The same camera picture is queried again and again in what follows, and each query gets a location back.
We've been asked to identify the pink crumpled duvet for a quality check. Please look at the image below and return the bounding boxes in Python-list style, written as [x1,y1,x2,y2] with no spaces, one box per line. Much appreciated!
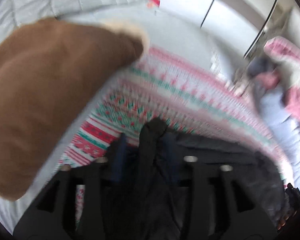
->
[263,36,300,122]

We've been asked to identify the right hand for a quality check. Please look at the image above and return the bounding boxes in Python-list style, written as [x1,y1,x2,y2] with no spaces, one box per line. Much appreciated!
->
[276,207,296,230]

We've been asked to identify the christmas pattern knit blanket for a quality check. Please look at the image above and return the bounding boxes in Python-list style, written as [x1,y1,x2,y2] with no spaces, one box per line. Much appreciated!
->
[57,45,291,233]

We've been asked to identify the brown pillow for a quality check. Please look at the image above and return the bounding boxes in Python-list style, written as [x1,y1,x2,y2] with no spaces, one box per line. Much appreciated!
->
[0,18,149,201]

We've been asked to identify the red small object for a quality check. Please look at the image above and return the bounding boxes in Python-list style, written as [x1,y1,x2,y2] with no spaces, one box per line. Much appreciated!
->
[147,0,160,9]

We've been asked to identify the black puffer jacket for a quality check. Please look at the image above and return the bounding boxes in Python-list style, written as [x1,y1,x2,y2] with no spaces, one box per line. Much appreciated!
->
[104,118,288,239]

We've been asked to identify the light blue fleece blanket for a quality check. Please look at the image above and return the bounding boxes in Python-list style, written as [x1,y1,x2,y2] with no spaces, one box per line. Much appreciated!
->
[253,80,300,189]

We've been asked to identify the white wardrobe doors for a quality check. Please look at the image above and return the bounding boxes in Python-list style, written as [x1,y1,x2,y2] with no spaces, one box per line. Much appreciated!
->
[157,0,277,57]

